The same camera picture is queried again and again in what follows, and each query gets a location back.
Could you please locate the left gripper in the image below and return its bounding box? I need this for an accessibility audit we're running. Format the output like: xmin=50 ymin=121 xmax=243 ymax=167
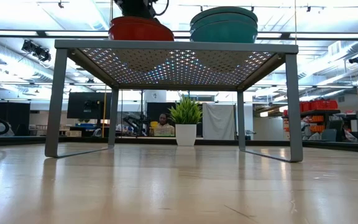
xmin=114 ymin=0 xmax=160 ymax=20

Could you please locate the red floral mini bowl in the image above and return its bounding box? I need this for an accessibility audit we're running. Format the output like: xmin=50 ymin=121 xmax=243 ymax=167
xmin=108 ymin=26 xmax=175 ymax=42
xmin=109 ymin=16 xmax=167 ymax=27
xmin=108 ymin=21 xmax=173 ymax=34

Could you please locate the teal floral mini bowl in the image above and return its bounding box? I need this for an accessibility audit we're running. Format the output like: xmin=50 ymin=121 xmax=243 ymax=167
xmin=190 ymin=19 xmax=259 ymax=44
xmin=190 ymin=11 xmax=259 ymax=30
xmin=190 ymin=6 xmax=259 ymax=24

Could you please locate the grey perforated metal riser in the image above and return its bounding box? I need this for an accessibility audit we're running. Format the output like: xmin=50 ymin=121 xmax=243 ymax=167
xmin=44 ymin=39 xmax=304 ymax=164

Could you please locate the black partition panel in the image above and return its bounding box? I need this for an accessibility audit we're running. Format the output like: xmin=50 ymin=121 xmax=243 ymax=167
xmin=146 ymin=101 xmax=177 ymax=127

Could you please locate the black monitor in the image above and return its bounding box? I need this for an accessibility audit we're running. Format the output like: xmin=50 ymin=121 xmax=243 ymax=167
xmin=67 ymin=91 xmax=112 ymax=120

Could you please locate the yellow pole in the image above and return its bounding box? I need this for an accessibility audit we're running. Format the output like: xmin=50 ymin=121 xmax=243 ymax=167
xmin=101 ymin=85 xmax=108 ymax=138

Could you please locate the person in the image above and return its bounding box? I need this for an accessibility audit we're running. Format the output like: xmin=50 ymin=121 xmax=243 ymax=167
xmin=153 ymin=112 xmax=176 ymax=137
xmin=0 ymin=118 xmax=16 ymax=137

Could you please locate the green plant white pot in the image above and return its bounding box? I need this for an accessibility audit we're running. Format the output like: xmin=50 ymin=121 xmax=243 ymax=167
xmin=168 ymin=95 xmax=204 ymax=147

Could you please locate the white hanging cloth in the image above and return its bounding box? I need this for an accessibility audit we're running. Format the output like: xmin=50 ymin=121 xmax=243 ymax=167
xmin=201 ymin=102 xmax=236 ymax=141

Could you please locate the shelf with red bins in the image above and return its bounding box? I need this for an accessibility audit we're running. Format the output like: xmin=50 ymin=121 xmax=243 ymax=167
xmin=283 ymin=98 xmax=342 ymax=141

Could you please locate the black camera with cable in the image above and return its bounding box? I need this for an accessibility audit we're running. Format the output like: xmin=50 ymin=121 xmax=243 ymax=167
xmin=21 ymin=39 xmax=52 ymax=63

